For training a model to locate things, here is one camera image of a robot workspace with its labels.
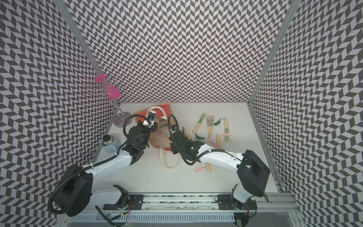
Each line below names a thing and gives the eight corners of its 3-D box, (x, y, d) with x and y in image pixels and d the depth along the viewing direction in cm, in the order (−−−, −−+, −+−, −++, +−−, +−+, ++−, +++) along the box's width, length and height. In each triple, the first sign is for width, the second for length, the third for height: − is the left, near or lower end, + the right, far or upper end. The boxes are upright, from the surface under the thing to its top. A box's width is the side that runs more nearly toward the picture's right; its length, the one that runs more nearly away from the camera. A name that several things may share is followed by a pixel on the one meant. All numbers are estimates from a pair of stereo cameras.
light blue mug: (104, 154, 92) (94, 145, 82) (108, 143, 97) (99, 134, 87) (118, 154, 92) (110, 145, 82) (122, 143, 97) (114, 134, 87)
